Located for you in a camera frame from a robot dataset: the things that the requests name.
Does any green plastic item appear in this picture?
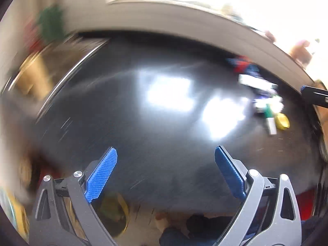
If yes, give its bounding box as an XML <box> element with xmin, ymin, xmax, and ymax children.
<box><xmin>37</xmin><ymin>5</ymin><xmax>66</xmax><ymax>40</ymax></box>

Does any green and white packet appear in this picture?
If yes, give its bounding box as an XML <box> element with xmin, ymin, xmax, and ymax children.
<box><xmin>252</xmin><ymin>94</ymin><xmax>284</xmax><ymax>119</ymax></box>

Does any yellow round lid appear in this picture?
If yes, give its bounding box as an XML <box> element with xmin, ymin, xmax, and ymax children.
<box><xmin>274</xmin><ymin>113</ymin><xmax>291</xmax><ymax>131</ymax></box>

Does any red kitchen cabinet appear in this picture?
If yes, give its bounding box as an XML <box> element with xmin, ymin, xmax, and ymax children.
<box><xmin>295</xmin><ymin>189</ymin><xmax>321</xmax><ymax>221</ymax></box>

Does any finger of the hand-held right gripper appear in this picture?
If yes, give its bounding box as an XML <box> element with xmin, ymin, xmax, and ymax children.
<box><xmin>300</xmin><ymin>84</ymin><xmax>328</xmax><ymax>107</ymax></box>

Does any person's left leg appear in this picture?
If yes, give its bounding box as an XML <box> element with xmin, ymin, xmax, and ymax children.
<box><xmin>158</xmin><ymin>214</ymin><xmax>231</xmax><ymax>246</ymax></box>

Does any black bin with gold rim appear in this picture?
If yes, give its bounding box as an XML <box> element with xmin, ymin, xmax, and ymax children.
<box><xmin>99</xmin><ymin>193</ymin><xmax>130</xmax><ymax>237</ymax></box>

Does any white stick-shaped wrapper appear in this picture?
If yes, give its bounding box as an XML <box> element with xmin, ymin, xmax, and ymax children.
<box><xmin>265</xmin><ymin>117</ymin><xmax>278</xmax><ymax>135</ymax></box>

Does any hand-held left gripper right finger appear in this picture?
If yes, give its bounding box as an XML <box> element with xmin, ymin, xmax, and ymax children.
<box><xmin>215</xmin><ymin>146</ymin><xmax>302</xmax><ymax>246</ymax></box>

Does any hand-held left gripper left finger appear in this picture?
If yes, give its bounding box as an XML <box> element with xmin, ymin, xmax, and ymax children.
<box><xmin>29</xmin><ymin>147</ymin><xmax>118</xmax><ymax>246</ymax></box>

